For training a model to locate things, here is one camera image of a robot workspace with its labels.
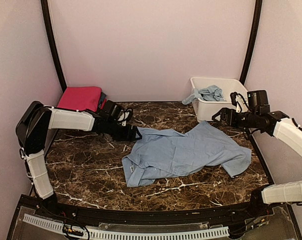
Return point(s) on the crumpled blue cloth in bin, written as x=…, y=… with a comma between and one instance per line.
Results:
x=210, y=94

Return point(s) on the left black frame post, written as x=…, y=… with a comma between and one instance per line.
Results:
x=52, y=44

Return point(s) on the folded dark blue garment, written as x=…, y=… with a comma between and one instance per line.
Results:
x=102, y=98

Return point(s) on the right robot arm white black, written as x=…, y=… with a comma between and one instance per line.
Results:
x=280, y=126

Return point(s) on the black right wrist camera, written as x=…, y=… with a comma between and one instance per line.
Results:
x=258, y=102

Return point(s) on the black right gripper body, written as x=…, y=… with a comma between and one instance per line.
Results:
x=233, y=122

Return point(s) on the black frame post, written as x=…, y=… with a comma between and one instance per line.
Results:
x=52, y=44
x=252, y=41

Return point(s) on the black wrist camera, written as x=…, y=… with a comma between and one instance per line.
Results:
x=112, y=110
x=258, y=102

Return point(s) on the folded red garment underneath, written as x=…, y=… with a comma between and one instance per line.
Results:
x=99, y=107

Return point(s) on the white plastic bin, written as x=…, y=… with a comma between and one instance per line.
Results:
x=205, y=109

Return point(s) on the white slotted cable duct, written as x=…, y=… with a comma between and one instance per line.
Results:
x=108, y=231

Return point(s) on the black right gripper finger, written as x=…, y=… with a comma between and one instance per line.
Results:
x=217, y=120
x=216, y=112

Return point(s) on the light blue button shirt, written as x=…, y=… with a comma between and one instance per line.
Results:
x=170, y=154

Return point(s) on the folded pink red garment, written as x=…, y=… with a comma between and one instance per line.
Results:
x=80, y=98

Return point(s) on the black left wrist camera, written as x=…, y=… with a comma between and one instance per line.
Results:
x=112, y=110

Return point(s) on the right black frame post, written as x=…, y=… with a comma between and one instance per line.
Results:
x=252, y=41

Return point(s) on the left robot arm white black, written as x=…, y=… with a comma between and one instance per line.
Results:
x=31, y=132

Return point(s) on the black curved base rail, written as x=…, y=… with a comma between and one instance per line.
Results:
x=225, y=215

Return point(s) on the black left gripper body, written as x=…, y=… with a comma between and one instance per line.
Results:
x=119, y=134

